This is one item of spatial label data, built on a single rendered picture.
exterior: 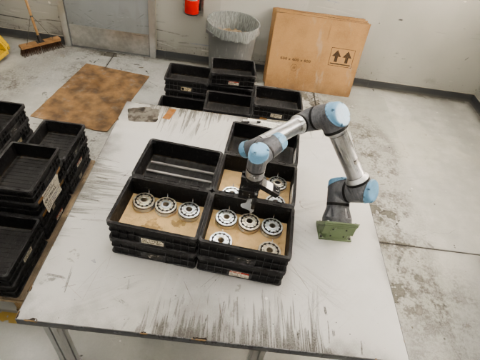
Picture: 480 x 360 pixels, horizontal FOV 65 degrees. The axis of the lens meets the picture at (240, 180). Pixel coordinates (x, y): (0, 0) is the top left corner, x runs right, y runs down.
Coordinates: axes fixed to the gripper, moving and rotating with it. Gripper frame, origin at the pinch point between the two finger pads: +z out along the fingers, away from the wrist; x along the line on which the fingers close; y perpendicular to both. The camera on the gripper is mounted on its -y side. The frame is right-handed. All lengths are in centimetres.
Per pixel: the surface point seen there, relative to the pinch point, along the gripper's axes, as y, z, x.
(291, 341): -26, 26, 44
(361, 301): -57, 29, 19
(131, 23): 175, 90, -290
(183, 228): 29.3, 16.3, 7.7
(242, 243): 1.5, 16.3, 9.2
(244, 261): -1.0, 13.8, 19.3
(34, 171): 136, 54, -34
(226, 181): 16.1, 19.7, -27.9
